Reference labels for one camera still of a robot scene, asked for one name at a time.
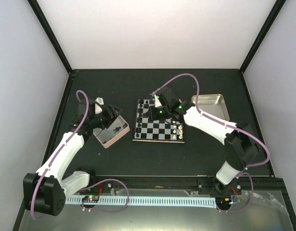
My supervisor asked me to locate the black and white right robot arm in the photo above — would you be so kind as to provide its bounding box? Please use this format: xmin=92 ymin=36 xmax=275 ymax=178
xmin=150 ymin=87 xmax=259 ymax=194

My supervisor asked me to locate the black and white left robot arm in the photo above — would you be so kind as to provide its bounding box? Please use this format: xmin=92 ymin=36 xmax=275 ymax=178
xmin=23 ymin=98 xmax=121 ymax=216

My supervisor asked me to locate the black chess piece in tin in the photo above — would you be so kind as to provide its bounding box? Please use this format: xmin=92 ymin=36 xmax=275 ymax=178
xmin=113 ymin=126 xmax=122 ymax=133

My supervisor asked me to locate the left circuit board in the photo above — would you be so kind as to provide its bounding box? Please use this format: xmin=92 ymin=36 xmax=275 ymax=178
xmin=82 ymin=195 xmax=99 ymax=203

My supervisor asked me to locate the circuit board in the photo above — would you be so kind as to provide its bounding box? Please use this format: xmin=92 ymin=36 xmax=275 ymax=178
xmin=82 ymin=195 xmax=99 ymax=203
xmin=215 ymin=197 xmax=241 ymax=205

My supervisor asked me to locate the right circuit board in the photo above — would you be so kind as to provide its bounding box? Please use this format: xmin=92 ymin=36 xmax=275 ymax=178
xmin=215 ymin=197 xmax=241 ymax=205

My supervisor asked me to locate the pink metal tin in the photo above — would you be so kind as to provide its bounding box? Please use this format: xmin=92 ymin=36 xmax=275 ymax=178
xmin=93 ymin=115 xmax=130 ymax=148

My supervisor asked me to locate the black and white chessboard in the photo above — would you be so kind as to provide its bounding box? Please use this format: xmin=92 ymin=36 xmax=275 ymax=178
xmin=133 ymin=99 xmax=185 ymax=143

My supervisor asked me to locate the gold metal tin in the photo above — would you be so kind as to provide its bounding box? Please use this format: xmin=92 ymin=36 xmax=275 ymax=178
xmin=197 ymin=94 xmax=230 ymax=121

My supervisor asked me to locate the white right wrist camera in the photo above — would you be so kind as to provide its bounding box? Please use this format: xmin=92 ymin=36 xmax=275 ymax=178
xmin=151 ymin=92 xmax=162 ymax=108

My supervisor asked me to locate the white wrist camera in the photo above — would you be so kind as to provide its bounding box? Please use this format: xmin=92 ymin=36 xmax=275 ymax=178
xmin=95 ymin=97 xmax=104 ymax=115
xmin=151 ymin=92 xmax=162 ymax=108

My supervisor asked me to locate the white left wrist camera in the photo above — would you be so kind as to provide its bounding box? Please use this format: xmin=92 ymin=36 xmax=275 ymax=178
xmin=95 ymin=97 xmax=104 ymax=115

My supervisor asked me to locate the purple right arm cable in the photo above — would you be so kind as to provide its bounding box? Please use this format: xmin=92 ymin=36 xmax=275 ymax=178
xmin=150 ymin=73 xmax=271 ymax=214

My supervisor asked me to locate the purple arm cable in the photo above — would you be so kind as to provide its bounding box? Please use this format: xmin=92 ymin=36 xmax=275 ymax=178
xmin=150 ymin=73 xmax=271 ymax=214
xmin=29 ymin=90 xmax=129 ymax=221

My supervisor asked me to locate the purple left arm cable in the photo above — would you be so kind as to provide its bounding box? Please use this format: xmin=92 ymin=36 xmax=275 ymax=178
xmin=29 ymin=90 xmax=129 ymax=221

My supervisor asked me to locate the light blue slotted cable duct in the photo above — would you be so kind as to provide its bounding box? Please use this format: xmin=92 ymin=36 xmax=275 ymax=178
xmin=65 ymin=195 xmax=216 ymax=208

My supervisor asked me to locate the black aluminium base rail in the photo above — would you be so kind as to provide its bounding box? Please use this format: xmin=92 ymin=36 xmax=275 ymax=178
xmin=84 ymin=176 xmax=287 ymax=195

